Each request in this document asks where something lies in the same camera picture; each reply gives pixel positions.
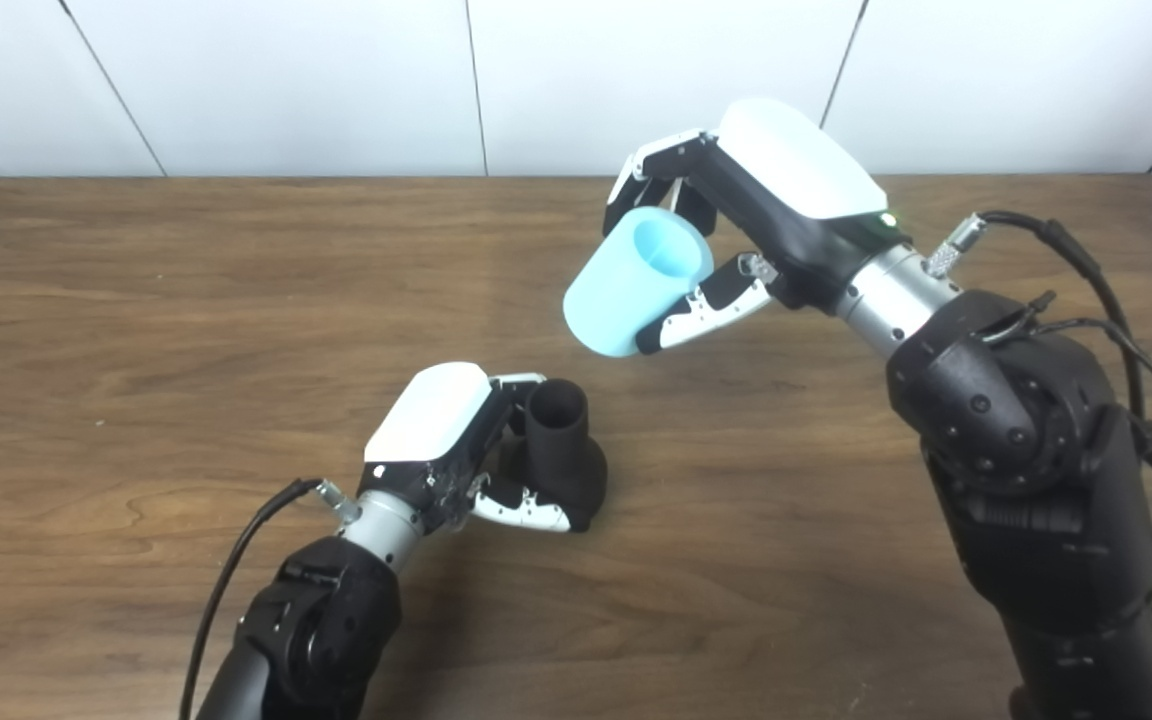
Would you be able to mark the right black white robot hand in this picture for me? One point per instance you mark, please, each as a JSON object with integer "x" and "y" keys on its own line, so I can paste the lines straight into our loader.
{"x": 796, "y": 160}

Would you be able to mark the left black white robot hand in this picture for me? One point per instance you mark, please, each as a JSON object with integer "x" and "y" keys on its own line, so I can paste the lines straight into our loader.
{"x": 426, "y": 415}

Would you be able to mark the black cone nozzle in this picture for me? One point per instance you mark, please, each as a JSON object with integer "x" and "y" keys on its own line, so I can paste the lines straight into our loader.
{"x": 566, "y": 460}

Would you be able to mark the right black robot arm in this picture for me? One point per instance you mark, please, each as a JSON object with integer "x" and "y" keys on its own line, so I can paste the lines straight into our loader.
{"x": 1026, "y": 450}

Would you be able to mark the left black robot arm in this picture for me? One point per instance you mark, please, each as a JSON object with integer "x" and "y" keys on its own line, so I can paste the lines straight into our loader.
{"x": 316, "y": 620}

